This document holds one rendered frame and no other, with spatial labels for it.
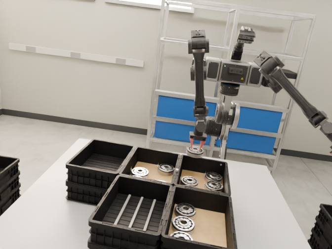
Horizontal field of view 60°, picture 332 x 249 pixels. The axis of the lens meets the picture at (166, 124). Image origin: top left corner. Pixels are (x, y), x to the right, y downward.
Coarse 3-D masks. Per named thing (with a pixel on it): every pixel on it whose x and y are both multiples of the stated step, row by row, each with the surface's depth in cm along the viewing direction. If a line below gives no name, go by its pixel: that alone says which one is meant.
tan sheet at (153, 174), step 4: (136, 164) 188; (140, 164) 188; (144, 164) 189; (148, 164) 190; (152, 164) 190; (148, 168) 184; (152, 168) 185; (156, 168) 185; (152, 172) 180; (156, 172) 180; (148, 176) 175; (152, 176) 175; (156, 176) 176; (160, 176) 176; (164, 176) 177; (168, 176) 178; (164, 180) 172; (168, 180) 173
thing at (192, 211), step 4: (180, 204) 146; (184, 204) 147; (188, 204) 147; (176, 208) 142; (180, 208) 142; (192, 208) 144; (180, 212) 139; (184, 212) 140; (188, 212) 140; (192, 212) 141
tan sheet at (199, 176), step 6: (186, 174) 183; (192, 174) 184; (198, 174) 185; (204, 174) 186; (180, 180) 175; (198, 180) 177; (204, 180) 178; (198, 186) 171; (204, 186) 172; (222, 192) 168
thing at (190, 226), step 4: (180, 216) 136; (184, 216) 137; (176, 220) 133; (188, 220) 134; (192, 220) 135; (176, 224) 131; (192, 224) 133; (176, 228) 129; (180, 228) 128; (184, 228) 129; (188, 228) 130; (192, 228) 129
